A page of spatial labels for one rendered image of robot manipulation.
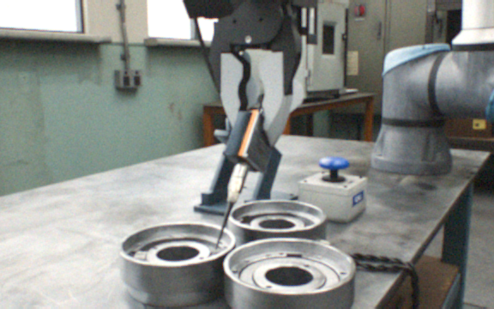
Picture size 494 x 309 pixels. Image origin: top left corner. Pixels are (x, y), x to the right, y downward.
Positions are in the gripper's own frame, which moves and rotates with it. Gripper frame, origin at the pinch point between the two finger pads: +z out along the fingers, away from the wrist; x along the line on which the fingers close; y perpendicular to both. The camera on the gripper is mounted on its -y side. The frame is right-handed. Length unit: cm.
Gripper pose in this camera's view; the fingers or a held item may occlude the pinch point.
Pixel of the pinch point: (254, 132)
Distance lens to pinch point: 46.4
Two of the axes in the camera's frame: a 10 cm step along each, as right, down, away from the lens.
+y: 5.4, -1.6, 8.3
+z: 0.1, 9.8, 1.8
